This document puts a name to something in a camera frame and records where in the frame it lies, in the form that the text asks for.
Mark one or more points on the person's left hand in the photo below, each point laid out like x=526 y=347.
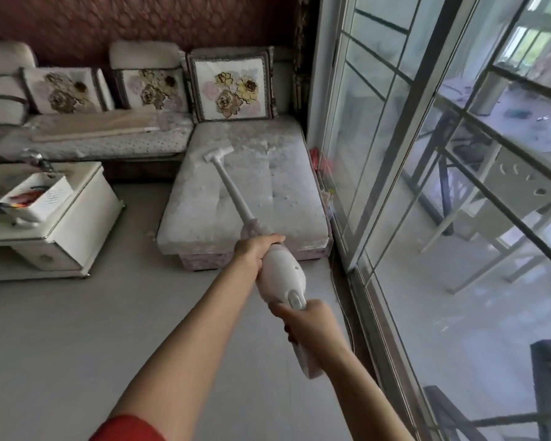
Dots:
x=252 y=252

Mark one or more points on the person's right hand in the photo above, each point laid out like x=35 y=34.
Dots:
x=310 y=326

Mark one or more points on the person's right thumb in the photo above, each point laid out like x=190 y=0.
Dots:
x=282 y=310

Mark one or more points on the person's left thumb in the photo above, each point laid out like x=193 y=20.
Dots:
x=273 y=239

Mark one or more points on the white handheld vacuum cleaner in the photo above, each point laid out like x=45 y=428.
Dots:
x=275 y=266

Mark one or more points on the person's right forearm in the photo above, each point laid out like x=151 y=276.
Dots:
x=362 y=390

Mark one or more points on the person's left forearm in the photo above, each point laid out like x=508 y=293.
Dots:
x=183 y=344

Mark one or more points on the red packet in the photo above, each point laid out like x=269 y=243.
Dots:
x=319 y=163

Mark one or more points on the white sectional sofa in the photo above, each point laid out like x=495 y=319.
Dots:
x=174 y=146

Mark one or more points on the sliding glass door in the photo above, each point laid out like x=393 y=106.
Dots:
x=422 y=179

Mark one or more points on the floral cushion with dark border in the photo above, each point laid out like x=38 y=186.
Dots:
x=152 y=89
x=63 y=90
x=232 y=83

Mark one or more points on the dark patterned curtain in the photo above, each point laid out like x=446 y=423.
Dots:
x=301 y=52

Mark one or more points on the red sleeve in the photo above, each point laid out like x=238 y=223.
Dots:
x=126 y=429

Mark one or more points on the beige folded blanket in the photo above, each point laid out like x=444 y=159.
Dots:
x=96 y=126

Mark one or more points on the white coffee table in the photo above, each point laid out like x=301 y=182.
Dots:
x=46 y=225

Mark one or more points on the balcony table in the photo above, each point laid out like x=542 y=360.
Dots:
x=477 y=128

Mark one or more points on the white balcony chair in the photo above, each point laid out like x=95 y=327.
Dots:
x=505 y=211

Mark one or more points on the white plastic basket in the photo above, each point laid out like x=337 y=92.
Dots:
x=34 y=196

